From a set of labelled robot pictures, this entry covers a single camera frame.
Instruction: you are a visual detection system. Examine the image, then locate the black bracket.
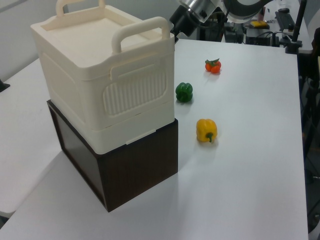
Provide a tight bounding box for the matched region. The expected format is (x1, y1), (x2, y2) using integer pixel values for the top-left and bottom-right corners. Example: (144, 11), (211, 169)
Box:
(0, 78), (11, 94)

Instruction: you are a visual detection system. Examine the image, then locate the dark brown wooden box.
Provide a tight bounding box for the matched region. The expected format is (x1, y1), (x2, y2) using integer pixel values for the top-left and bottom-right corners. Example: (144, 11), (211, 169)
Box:
(46, 99), (180, 214)

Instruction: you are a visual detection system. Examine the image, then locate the red tomato cluster with leaves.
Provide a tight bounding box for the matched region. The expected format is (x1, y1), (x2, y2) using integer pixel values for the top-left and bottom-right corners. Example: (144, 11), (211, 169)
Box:
(204, 57), (223, 75)

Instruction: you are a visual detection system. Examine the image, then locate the cream plastic storage cabinet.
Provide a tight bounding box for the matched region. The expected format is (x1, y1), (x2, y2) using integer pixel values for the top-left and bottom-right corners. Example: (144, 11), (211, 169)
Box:
(30, 0), (176, 154)

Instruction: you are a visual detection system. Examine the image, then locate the black clamp-mounted pole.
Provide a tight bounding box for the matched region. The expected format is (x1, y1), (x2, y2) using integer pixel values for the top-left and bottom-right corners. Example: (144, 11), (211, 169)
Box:
(284, 0), (308, 54)

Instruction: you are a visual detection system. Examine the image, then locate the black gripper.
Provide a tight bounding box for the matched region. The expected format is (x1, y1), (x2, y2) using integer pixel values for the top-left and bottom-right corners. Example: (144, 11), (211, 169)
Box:
(169, 4), (201, 42)

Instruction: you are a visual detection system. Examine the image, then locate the black electronics box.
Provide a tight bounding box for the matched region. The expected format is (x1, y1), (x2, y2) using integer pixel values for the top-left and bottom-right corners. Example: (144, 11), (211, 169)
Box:
(245, 26), (275, 46)

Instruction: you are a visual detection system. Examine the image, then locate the yellow bell pepper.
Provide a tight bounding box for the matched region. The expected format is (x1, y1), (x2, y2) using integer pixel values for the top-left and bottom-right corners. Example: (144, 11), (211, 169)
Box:
(195, 118), (218, 144)

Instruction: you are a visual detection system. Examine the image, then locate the green bell pepper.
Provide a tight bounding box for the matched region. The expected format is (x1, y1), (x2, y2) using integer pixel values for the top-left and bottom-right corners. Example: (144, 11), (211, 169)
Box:
(175, 82), (194, 103)

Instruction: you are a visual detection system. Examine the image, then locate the black computer keyboard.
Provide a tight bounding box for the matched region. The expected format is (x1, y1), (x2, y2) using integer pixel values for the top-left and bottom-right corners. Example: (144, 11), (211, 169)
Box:
(274, 10), (297, 32)

